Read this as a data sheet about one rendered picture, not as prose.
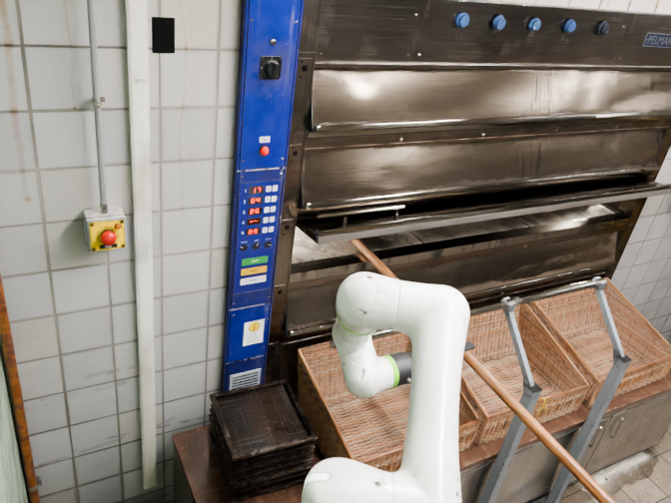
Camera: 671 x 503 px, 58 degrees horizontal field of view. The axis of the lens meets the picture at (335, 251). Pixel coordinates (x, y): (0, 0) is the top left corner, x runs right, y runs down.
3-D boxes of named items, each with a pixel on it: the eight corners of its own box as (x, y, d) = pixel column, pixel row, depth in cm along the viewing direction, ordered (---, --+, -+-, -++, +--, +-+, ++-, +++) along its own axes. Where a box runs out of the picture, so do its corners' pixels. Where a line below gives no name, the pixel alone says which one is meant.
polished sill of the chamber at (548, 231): (282, 274, 216) (283, 264, 214) (616, 219, 299) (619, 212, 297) (289, 283, 212) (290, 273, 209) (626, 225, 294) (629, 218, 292)
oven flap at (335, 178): (300, 208, 196) (298, 146, 191) (652, 169, 278) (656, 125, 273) (306, 210, 192) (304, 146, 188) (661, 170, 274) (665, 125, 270)
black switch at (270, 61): (259, 79, 164) (262, 38, 159) (280, 79, 167) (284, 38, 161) (264, 83, 161) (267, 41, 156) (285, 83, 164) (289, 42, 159)
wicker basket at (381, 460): (288, 400, 241) (295, 346, 226) (402, 367, 267) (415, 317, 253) (346, 498, 206) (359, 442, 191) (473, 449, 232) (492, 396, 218)
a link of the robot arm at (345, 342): (344, 341, 140) (389, 328, 141) (331, 294, 143) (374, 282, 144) (336, 361, 174) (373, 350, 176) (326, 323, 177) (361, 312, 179)
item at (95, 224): (84, 241, 168) (82, 209, 163) (122, 236, 173) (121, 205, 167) (89, 253, 163) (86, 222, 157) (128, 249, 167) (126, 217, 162)
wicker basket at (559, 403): (409, 366, 268) (422, 316, 254) (505, 341, 294) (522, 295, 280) (477, 448, 233) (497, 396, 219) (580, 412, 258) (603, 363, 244)
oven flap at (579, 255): (285, 332, 222) (282, 281, 218) (610, 263, 305) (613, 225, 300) (290, 336, 218) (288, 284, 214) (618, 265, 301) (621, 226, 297)
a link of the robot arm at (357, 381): (344, 405, 169) (361, 399, 159) (332, 361, 172) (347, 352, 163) (386, 393, 175) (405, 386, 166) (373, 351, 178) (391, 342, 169)
